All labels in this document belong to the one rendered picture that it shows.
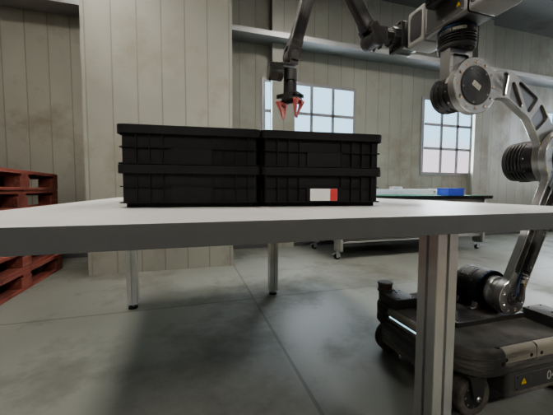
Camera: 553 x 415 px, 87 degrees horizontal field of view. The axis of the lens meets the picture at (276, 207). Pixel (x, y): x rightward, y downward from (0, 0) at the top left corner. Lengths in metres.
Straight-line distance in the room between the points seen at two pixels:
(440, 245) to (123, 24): 3.00
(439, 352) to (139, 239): 0.70
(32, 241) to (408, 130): 4.75
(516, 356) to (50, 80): 4.20
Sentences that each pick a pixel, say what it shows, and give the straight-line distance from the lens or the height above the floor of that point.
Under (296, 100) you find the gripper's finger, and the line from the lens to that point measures 1.28.
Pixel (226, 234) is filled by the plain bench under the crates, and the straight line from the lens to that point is 0.48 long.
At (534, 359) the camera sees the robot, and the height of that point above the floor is 0.19.
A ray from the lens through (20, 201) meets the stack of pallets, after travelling 2.86.
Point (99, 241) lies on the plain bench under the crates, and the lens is 0.50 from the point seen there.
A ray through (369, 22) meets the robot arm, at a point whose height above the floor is 1.47.
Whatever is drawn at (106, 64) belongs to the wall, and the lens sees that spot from 3.13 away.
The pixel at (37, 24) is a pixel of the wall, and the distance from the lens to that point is 4.31.
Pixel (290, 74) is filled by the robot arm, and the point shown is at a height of 1.23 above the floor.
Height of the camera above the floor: 0.75
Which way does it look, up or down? 3 degrees down
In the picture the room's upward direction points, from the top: straight up
